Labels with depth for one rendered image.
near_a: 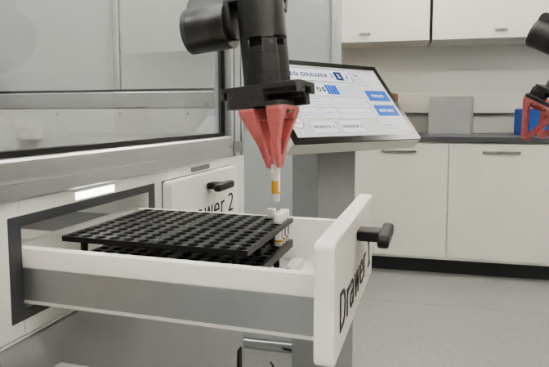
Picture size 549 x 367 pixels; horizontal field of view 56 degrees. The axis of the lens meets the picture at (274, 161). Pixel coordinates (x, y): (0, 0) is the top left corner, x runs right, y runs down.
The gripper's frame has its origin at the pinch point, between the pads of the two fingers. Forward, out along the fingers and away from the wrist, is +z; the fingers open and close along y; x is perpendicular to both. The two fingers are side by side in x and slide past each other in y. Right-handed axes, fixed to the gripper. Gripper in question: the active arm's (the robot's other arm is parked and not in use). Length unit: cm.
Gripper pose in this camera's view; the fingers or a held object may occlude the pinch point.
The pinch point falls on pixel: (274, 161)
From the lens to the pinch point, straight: 63.2
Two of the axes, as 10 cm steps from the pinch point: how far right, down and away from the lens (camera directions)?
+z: 0.9, 10.0, 0.4
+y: 9.3, -0.7, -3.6
